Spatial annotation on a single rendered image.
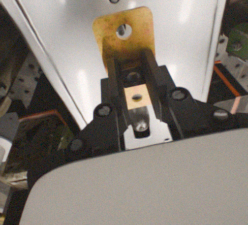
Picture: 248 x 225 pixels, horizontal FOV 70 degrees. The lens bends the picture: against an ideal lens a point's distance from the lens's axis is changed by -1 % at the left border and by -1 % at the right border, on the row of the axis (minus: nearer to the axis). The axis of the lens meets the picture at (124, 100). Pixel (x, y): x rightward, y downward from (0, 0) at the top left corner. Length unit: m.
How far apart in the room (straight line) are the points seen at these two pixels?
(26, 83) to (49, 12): 0.49
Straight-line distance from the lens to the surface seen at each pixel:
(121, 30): 0.19
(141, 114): 0.25
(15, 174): 0.33
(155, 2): 0.21
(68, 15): 0.21
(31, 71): 0.64
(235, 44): 0.27
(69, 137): 0.34
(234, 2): 0.33
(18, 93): 0.71
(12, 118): 0.72
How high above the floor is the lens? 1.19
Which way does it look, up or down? 45 degrees down
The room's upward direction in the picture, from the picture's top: 171 degrees clockwise
